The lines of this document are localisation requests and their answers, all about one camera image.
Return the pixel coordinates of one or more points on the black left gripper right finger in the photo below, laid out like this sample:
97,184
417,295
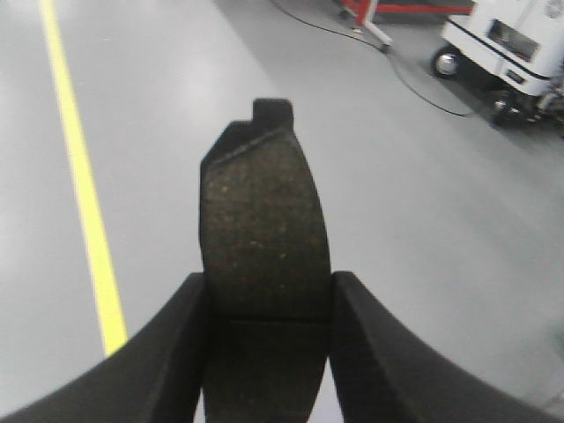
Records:
383,372

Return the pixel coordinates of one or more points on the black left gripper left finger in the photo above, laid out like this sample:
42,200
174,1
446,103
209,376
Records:
154,377

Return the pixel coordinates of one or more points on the grey brake pad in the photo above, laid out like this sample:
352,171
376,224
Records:
266,263

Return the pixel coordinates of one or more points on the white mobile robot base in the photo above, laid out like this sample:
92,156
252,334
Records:
512,47

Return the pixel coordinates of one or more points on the red metal frame stand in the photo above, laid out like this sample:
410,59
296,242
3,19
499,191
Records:
367,14

